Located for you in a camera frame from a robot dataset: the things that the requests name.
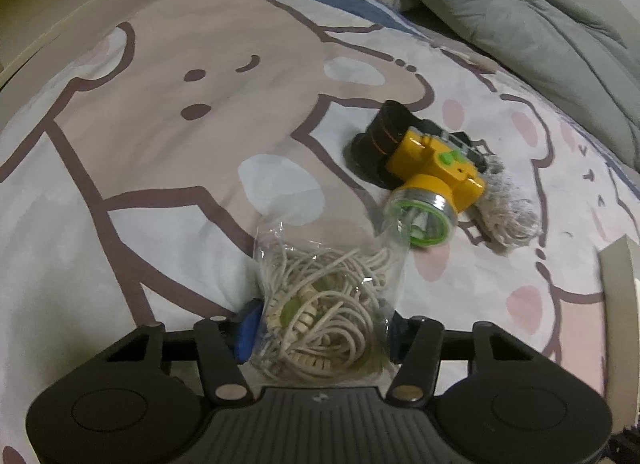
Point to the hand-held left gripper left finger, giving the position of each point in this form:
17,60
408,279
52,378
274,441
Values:
245,331

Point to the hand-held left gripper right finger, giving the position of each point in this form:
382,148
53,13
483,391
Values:
399,336

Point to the bag of rubber bands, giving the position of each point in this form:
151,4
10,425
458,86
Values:
325,304

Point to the yellow headlamp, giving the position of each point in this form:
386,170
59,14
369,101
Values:
430,168

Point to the white cardboard box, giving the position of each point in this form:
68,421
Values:
620,284

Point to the printed bear blanket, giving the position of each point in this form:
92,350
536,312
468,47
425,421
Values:
175,143

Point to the grey duvet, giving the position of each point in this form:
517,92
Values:
540,18

